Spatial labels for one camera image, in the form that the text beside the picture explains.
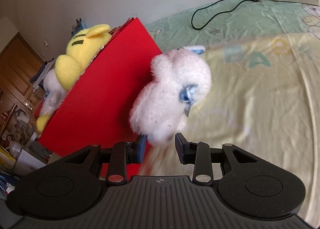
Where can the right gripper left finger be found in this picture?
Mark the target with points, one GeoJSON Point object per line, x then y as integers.
{"type": "Point", "coordinates": [124, 159]}

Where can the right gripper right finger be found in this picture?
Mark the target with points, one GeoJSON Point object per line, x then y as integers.
{"type": "Point", "coordinates": [197, 154]}

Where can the pale pink fluffy plush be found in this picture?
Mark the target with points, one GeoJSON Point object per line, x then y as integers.
{"type": "Point", "coordinates": [181, 79]}

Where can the white fluffy plush toy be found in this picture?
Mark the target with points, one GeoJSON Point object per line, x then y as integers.
{"type": "Point", "coordinates": [55, 94]}

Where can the yellow tiger plush toy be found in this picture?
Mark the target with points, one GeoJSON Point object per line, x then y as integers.
{"type": "Point", "coordinates": [80, 51]}

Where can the red cardboard box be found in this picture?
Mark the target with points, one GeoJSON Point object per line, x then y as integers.
{"type": "Point", "coordinates": [96, 110]}

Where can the small toy clutter pile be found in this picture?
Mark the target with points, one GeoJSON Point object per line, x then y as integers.
{"type": "Point", "coordinates": [21, 152]}

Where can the cartoon bear bed sheet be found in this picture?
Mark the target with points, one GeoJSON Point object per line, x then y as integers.
{"type": "Point", "coordinates": [264, 59]}

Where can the blue plastic bag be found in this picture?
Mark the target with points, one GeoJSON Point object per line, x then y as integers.
{"type": "Point", "coordinates": [77, 27]}

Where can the wooden door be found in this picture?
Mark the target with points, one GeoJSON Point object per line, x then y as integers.
{"type": "Point", "coordinates": [19, 63]}

